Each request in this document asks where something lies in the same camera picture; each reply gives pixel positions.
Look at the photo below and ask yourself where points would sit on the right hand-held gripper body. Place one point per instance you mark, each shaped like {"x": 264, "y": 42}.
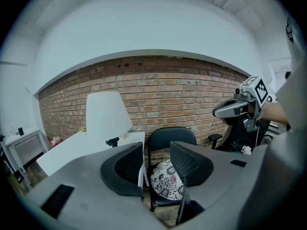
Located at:
{"x": 249, "y": 97}

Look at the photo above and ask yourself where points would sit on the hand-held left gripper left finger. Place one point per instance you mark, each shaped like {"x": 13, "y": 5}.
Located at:
{"x": 124, "y": 176}

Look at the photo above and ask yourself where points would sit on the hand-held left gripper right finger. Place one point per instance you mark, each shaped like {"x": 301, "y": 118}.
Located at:
{"x": 194, "y": 169}

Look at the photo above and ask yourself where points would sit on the person's right forearm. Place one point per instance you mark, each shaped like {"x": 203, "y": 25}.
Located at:
{"x": 275, "y": 112}

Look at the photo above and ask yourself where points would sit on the floral round cushion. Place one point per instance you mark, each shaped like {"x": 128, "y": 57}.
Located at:
{"x": 165, "y": 178}

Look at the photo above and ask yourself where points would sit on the black folding chair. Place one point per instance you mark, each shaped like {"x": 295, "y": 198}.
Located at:
{"x": 171, "y": 136}

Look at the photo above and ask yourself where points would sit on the black office chair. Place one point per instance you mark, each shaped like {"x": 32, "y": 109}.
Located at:
{"x": 236, "y": 135}

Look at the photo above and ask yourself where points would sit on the pink soft toy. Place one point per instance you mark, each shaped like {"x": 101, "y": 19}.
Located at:
{"x": 246, "y": 150}

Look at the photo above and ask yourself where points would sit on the white table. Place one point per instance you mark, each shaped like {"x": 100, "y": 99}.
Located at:
{"x": 76, "y": 150}

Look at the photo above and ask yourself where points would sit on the person's white shirt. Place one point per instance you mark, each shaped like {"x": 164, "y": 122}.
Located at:
{"x": 287, "y": 152}

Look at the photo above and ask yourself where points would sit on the pink flower bunch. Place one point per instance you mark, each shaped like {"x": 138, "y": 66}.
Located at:
{"x": 56, "y": 141}

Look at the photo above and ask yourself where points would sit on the white side desk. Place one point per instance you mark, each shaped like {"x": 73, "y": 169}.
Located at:
{"x": 24, "y": 142}

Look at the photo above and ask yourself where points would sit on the small black device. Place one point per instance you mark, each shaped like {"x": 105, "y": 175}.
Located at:
{"x": 20, "y": 131}

